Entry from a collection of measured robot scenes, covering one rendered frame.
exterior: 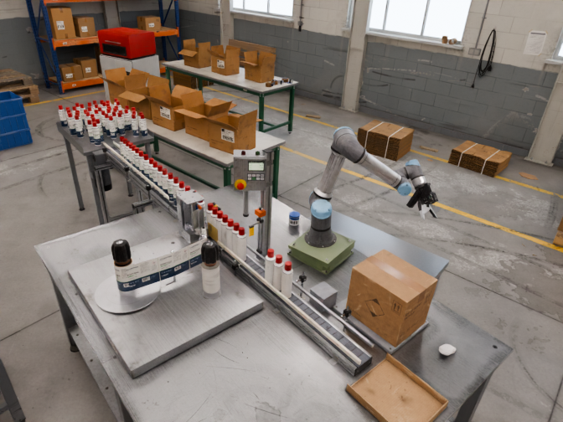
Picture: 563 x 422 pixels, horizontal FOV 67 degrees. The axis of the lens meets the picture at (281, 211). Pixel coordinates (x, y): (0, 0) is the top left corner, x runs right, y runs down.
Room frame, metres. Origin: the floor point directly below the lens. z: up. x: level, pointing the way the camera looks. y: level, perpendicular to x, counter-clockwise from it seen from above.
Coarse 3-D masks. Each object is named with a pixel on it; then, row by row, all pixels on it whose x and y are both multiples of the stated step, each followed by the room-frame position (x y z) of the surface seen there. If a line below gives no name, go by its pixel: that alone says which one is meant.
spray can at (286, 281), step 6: (288, 264) 1.61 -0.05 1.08; (282, 270) 1.61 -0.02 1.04; (288, 270) 1.60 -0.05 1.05; (282, 276) 1.60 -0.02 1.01; (288, 276) 1.59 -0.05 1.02; (282, 282) 1.60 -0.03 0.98; (288, 282) 1.59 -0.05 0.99; (282, 288) 1.60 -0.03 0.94; (288, 288) 1.59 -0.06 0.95; (288, 294) 1.59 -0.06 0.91
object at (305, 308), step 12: (252, 264) 1.85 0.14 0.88; (252, 276) 1.75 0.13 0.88; (264, 276) 1.75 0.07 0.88; (300, 300) 1.59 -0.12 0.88; (312, 312) 1.51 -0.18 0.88; (324, 324) 1.43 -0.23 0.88; (324, 336) 1.36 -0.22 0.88; (336, 336) 1.37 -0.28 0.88; (336, 348) 1.30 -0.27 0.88; (348, 348) 1.30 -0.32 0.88
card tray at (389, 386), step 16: (384, 368) 1.24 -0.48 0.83; (400, 368) 1.24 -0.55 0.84; (352, 384) 1.15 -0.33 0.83; (368, 384) 1.16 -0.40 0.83; (384, 384) 1.16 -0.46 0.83; (400, 384) 1.17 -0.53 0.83; (416, 384) 1.17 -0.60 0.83; (368, 400) 1.08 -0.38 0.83; (384, 400) 1.09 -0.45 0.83; (400, 400) 1.09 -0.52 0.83; (416, 400) 1.09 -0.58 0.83; (432, 400) 1.10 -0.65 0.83; (448, 400) 1.08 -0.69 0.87; (384, 416) 1.02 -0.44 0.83; (400, 416) 1.02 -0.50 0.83; (416, 416) 1.02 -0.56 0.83; (432, 416) 1.00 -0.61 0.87
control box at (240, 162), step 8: (240, 152) 1.98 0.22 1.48; (248, 152) 1.99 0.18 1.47; (240, 160) 1.93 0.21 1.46; (248, 160) 1.93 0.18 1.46; (256, 160) 1.94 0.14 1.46; (264, 160) 1.94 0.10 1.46; (240, 168) 1.93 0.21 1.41; (240, 176) 1.93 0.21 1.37; (248, 184) 1.93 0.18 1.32; (256, 184) 1.94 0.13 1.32; (264, 184) 1.94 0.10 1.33
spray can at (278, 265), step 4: (276, 256) 1.66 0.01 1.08; (280, 256) 1.66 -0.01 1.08; (276, 260) 1.65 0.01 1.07; (280, 260) 1.65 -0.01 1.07; (276, 264) 1.65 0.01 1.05; (280, 264) 1.65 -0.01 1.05; (276, 268) 1.64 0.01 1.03; (280, 268) 1.64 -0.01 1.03; (276, 272) 1.64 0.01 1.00; (280, 272) 1.64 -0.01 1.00; (276, 276) 1.64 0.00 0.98; (280, 276) 1.64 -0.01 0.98; (272, 280) 1.66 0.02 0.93; (276, 280) 1.64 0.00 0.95; (280, 280) 1.64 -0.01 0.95; (272, 284) 1.66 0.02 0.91; (276, 284) 1.64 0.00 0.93; (280, 284) 1.64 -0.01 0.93; (276, 288) 1.64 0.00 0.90; (280, 288) 1.64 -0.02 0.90
